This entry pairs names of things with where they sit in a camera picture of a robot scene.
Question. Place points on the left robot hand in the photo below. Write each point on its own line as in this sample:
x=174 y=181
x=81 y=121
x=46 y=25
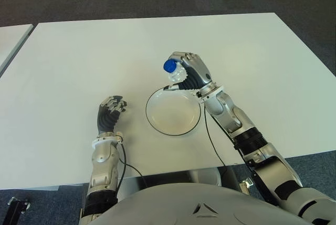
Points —
x=107 y=120

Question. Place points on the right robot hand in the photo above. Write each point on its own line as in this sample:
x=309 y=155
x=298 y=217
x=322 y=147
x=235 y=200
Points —
x=198 y=70

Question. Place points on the clear water bottle blue cap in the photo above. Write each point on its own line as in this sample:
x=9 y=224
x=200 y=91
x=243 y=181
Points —
x=170 y=66

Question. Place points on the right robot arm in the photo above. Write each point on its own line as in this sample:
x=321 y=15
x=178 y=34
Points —
x=228 y=114

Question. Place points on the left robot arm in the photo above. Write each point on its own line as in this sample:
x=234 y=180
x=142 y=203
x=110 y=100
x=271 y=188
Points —
x=102 y=167

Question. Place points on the white plate black rim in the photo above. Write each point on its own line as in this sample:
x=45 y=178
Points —
x=173 y=114

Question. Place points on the silver robot torso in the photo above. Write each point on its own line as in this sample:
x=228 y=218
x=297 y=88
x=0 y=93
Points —
x=170 y=204

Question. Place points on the white table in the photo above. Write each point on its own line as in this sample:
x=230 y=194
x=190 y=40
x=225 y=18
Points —
x=13 y=41

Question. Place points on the black wheeled stand base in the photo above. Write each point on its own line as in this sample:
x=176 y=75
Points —
x=17 y=209

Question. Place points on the metal table bracket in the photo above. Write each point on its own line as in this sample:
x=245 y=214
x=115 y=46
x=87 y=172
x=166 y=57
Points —
x=246 y=186

